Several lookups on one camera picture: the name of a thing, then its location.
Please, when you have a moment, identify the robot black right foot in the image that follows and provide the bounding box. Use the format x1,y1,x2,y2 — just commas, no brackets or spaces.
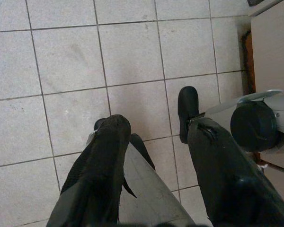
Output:
177,86,206,145

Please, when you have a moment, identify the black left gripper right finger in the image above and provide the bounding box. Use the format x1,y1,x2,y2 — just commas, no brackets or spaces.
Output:
187,117,284,227

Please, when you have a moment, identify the robot silver left leg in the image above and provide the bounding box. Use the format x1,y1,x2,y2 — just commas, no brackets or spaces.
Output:
119,133,195,227

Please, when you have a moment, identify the robot black foot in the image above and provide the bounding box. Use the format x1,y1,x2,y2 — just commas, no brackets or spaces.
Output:
177,86,206,145
94,117,156,171

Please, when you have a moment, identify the white kitchen cabinet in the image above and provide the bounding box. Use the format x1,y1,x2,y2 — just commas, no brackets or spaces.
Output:
249,0,284,172

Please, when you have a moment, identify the robot black left foot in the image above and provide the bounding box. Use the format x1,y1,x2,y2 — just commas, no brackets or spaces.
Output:
94,117,156,171

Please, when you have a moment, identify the robot silver right leg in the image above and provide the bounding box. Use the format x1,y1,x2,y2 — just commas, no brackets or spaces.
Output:
206,89,284,154

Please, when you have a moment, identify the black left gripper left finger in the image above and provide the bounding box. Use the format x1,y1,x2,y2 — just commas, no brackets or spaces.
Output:
46,114,133,227

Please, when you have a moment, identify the robot silver leg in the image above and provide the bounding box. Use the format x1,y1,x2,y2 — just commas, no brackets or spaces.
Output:
206,89,284,154
119,133,195,227

